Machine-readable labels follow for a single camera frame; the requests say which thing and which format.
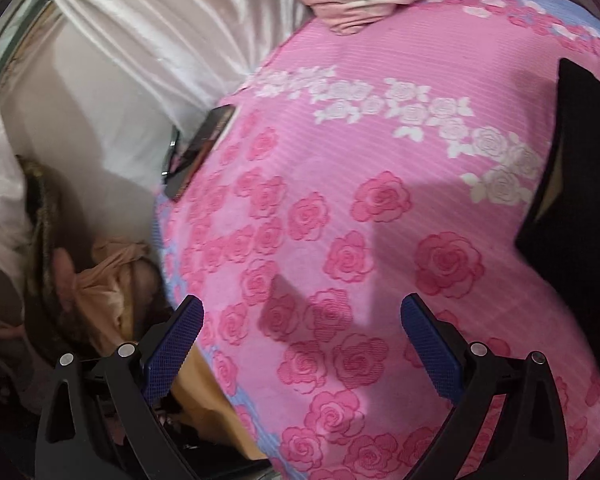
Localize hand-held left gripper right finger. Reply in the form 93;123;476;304
400;292;571;480

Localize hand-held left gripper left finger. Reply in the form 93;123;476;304
35;295;206;480

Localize black pants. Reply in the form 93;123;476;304
514;57;600;376

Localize peach cloth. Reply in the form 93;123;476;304
55;240;166;356

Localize brown furry cloth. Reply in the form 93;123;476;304
17;155;81;356

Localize black smartphone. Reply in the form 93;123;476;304
166;104;237;203
161;126;182;186

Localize pink rose print blanket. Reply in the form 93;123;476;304
152;0;600;480

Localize white satin curtain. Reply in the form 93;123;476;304
0;0;311;281

